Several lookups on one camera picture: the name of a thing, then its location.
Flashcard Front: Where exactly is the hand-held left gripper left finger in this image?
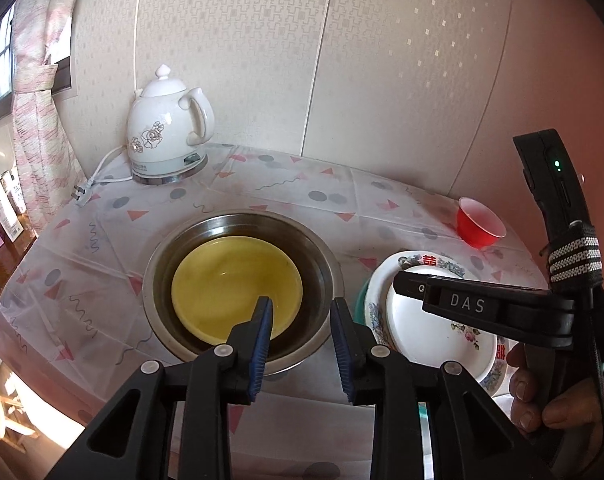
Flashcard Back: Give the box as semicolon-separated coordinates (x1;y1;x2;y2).
47;296;275;480

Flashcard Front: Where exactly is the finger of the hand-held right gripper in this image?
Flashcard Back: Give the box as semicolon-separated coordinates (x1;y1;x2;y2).
392;269;552;307
422;277;576;349

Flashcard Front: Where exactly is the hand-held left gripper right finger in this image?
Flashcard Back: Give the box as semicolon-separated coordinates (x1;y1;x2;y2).
330;298;552;480

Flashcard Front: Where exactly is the large decorated white plate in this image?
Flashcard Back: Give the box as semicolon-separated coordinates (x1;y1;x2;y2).
364;251;507;397

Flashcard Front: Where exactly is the teal plate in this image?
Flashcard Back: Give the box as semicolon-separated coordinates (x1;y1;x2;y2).
354;280;373;332

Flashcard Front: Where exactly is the small white floral plate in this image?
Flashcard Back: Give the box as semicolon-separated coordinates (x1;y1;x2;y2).
384;270;499;384

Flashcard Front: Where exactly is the yellow plate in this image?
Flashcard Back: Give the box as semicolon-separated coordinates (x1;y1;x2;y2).
171;238;303;342

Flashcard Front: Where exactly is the stainless steel bowl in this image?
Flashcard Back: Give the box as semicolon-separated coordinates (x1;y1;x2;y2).
142;212;345;377

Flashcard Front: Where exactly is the person's right hand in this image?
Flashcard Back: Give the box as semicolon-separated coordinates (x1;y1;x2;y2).
509;342;604;434

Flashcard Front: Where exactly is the red plastic cup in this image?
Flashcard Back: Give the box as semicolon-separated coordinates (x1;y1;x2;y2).
456;196;507;250

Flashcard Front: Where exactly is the kettle base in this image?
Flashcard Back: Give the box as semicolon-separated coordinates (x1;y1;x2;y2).
129;152;209;187

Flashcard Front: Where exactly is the white floral electric kettle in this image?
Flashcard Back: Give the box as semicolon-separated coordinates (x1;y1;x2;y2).
126;64;216;173

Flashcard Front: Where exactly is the amber bottle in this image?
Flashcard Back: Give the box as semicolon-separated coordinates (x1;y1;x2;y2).
0;210;39;282

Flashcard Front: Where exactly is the white carton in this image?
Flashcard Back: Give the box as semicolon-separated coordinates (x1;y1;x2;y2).
0;170;27;239

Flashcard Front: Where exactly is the pink white curtain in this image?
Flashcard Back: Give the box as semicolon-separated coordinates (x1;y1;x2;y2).
9;0;85;235

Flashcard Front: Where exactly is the black white striped wrist strap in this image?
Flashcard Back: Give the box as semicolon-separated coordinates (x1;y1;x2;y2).
546;224;604;423

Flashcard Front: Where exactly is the white kettle power cord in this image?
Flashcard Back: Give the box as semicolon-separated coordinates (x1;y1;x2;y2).
84;146;135;191

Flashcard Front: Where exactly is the white wall cable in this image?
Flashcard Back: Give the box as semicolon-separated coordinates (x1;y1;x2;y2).
131;0;149;97

